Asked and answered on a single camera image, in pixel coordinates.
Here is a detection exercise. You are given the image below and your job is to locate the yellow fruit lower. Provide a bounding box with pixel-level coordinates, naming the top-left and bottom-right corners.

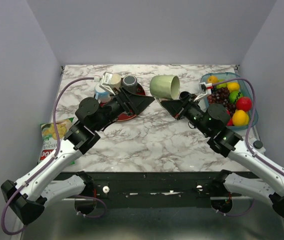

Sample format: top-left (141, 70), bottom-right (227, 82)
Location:
top-left (232, 110), bottom-right (249, 127)

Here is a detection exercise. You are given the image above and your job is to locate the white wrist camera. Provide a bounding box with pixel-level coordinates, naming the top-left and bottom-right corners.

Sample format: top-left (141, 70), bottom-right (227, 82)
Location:
top-left (194, 82), bottom-right (213, 102)
top-left (99, 72), bottom-right (114, 94)

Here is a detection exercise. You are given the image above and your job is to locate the dark grape bunch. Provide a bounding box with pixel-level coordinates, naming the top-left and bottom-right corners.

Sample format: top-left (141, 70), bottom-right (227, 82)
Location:
top-left (207, 87), bottom-right (236, 115)

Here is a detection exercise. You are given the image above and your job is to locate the dark blue mug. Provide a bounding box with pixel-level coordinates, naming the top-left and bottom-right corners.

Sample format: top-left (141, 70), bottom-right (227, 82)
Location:
top-left (179, 91), bottom-right (189, 99)

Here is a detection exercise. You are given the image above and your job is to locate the cassava chips bag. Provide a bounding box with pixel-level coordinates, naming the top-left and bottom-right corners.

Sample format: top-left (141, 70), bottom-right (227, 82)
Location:
top-left (38, 117), bottom-right (74, 163)

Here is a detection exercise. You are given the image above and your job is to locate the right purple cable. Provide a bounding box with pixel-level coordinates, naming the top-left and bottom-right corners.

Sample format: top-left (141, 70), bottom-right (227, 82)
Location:
top-left (210, 77), bottom-right (284, 186)

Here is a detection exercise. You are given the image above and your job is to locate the red apple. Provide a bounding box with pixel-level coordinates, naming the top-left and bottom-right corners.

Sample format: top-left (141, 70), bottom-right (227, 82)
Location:
top-left (235, 96), bottom-right (252, 112)

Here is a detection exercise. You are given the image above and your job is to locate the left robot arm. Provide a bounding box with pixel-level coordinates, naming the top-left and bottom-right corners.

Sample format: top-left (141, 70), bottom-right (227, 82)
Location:
top-left (1, 88), bottom-right (155, 226)

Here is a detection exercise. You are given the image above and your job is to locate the pink dragon fruit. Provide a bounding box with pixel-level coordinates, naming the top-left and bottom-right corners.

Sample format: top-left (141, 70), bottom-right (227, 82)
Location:
top-left (226, 110), bottom-right (233, 126)

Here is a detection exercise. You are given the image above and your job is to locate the light green mug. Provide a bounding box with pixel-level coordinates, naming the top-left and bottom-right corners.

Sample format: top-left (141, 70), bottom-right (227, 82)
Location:
top-left (149, 75), bottom-right (180, 100)

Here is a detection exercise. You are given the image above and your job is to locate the green striped melon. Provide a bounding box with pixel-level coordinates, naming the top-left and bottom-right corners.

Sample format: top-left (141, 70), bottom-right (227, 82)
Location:
top-left (229, 90), bottom-right (243, 104)

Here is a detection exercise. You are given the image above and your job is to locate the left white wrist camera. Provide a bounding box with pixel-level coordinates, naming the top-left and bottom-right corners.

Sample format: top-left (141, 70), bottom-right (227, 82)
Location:
top-left (99, 72), bottom-right (114, 94)

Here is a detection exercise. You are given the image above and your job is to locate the round red tray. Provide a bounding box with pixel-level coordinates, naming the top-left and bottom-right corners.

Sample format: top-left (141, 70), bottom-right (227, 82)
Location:
top-left (99, 83), bottom-right (146, 122)

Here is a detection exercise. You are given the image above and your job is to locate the orange fruit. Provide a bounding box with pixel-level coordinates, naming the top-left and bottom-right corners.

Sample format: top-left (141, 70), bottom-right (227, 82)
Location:
top-left (207, 75), bottom-right (218, 84)

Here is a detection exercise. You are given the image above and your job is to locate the white box with knob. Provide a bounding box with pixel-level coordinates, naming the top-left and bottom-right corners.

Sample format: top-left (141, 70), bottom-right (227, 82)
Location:
top-left (249, 139), bottom-right (266, 154)

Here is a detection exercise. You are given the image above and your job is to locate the dark grey mug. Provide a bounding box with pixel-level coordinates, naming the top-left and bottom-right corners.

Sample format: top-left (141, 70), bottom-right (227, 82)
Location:
top-left (122, 75), bottom-right (138, 92)

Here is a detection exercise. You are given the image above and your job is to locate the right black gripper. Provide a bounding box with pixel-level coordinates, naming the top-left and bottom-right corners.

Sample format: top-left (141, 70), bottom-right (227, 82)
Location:
top-left (161, 93), bottom-right (211, 137)

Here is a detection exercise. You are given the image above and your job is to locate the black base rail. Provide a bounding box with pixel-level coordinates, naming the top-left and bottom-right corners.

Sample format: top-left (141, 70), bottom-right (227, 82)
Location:
top-left (56, 171), bottom-right (260, 210)

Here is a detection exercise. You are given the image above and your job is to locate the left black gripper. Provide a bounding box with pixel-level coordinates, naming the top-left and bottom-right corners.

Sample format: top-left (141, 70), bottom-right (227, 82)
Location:
top-left (94, 86), bottom-right (155, 132)

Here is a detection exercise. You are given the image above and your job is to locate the green lime fruit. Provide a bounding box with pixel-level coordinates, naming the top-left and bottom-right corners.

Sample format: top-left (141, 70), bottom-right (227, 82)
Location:
top-left (216, 79), bottom-right (227, 89)

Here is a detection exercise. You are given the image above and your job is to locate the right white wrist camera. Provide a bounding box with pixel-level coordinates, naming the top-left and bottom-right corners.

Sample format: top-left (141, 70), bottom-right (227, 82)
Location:
top-left (194, 82), bottom-right (213, 102)

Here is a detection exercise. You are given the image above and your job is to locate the light blue mug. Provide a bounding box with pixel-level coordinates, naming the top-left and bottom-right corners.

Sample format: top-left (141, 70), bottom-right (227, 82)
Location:
top-left (94, 84), bottom-right (111, 103)

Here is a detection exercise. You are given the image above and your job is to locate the yellow lemon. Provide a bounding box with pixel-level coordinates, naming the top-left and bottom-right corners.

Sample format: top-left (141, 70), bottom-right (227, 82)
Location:
top-left (227, 82), bottom-right (240, 93)

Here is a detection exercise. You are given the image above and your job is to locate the teal plastic fruit bin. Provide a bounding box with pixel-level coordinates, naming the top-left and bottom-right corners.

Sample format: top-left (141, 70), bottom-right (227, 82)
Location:
top-left (200, 72), bottom-right (258, 131)

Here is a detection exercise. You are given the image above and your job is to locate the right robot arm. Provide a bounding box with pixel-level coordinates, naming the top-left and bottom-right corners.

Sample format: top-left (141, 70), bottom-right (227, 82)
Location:
top-left (161, 94), bottom-right (284, 218)

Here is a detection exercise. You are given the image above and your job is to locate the cream mug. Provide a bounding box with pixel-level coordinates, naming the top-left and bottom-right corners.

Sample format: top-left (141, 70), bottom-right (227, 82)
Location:
top-left (110, 73), bottom-right (122, 89)

